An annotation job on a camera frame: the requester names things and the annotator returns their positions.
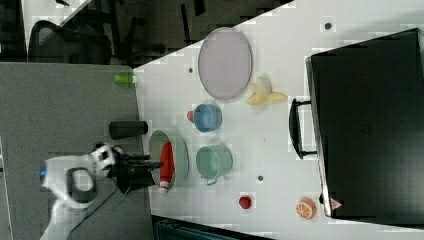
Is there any lavender oval plate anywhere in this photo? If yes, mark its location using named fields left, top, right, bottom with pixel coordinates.
left=198, top=27, right=252, bottom=101

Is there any black oven door handle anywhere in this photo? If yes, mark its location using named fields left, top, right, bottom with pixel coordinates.
left=289, top=99, right=316, bottom=159

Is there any green marker pen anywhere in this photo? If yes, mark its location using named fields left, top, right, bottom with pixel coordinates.
left=114, top=75, right=136, bottom=84

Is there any blue bowl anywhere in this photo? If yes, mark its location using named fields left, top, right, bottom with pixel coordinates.
left=193, top=104, right=222, bottom=133

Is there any black office chair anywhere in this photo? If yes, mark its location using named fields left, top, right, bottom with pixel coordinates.
left=28, top=20, right=112, bottom=65

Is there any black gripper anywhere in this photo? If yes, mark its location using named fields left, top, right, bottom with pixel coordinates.
left=111, top=146, right=163, bottom=177

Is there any red plush ketchup bottle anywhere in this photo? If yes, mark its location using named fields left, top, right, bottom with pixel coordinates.
left=159, top=141, right=175, bottom=193

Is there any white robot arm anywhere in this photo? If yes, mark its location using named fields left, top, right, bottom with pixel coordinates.
left=39, top=142, right=163, bottom=240

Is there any black oven appliance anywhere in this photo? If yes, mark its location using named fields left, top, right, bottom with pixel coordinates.
left=306, top=29, right=424, bottom=228

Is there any plush orange half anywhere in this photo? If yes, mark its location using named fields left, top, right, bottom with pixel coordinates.
left=296, top=197, right=317, bottom=220

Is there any green metal cup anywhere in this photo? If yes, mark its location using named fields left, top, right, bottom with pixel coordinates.
left=196, top=144, right=233, bottom=186

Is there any green strainer bowl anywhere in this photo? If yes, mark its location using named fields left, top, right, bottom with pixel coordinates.
left=149, top=130, right=189, bottom=193

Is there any plush peeled banana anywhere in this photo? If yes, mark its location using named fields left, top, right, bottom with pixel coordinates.
left=246, top=76, right=287, bottom=106

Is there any plush strawberry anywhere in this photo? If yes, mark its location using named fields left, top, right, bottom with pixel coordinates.
left=187, top=110, right=194, bottom=123

